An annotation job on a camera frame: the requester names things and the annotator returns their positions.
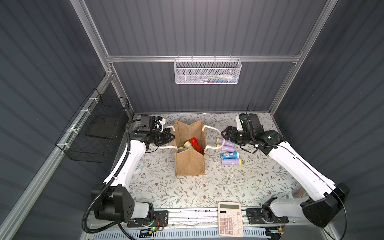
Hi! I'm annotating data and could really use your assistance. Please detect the blue flashlight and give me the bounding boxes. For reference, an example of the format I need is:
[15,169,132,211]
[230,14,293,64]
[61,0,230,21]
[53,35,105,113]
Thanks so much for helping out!
[221,152,240,159]

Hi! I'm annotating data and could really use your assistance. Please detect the purple flashlight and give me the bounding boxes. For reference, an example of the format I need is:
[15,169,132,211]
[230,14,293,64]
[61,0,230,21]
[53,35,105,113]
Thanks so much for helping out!
[221,158,242,166]
[218,145,236,153]
[216,138,235,147]

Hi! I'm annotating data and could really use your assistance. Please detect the purple flashlight top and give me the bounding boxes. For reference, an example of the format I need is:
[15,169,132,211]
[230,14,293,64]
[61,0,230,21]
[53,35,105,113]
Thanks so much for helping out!
[216,138,235,147]

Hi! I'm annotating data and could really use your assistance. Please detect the red flashlight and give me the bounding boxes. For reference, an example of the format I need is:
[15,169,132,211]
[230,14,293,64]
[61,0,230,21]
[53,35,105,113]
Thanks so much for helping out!
[190,138,204,155]

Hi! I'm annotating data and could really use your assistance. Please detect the brown jute tote bag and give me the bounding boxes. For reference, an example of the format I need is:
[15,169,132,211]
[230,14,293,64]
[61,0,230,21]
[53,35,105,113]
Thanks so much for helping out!
[162,120,221,176]

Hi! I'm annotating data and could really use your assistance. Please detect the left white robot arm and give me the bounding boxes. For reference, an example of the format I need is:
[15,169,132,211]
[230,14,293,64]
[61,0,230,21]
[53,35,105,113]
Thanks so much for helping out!
[91,128,175,223]

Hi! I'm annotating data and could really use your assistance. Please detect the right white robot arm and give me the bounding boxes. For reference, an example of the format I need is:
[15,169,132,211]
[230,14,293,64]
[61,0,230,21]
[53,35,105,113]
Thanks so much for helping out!
[221,113,350,228]

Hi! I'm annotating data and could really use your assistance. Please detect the clear tape roll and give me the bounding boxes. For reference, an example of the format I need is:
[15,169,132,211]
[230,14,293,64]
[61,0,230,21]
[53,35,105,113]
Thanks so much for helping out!
[134,162,144,175]

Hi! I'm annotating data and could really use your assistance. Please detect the pink desk calculator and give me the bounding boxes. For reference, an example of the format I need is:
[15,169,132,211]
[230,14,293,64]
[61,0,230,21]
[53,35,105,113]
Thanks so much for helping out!
[218,202,244,238]

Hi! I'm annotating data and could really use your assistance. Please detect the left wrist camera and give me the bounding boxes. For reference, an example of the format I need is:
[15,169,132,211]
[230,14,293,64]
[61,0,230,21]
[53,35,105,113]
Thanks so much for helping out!
[139,115,166,132]

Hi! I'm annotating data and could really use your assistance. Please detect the markers in wall basket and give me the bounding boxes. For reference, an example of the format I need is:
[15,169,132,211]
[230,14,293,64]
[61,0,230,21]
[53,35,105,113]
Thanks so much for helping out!
[200,75,238,84]

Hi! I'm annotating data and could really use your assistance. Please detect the black wire side basket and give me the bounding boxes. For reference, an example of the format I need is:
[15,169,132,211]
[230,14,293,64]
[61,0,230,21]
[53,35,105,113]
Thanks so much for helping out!
[56,90,130,164]

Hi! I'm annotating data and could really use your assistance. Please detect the white wire wall basket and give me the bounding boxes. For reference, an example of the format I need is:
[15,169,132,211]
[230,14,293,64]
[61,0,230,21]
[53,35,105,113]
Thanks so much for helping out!
[173,57,242,85]

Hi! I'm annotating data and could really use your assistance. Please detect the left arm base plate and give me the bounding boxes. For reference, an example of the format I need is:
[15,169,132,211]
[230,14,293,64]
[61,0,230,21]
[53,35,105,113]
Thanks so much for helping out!
[127,211,169,228]

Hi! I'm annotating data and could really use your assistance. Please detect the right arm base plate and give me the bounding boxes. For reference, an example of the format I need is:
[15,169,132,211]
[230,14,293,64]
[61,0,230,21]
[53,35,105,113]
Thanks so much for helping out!
[246,208,289,225]

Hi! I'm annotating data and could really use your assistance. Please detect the black corrugated cable hose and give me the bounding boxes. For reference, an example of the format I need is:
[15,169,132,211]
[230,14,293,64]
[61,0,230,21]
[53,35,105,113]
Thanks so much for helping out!
[81,118,142,240]

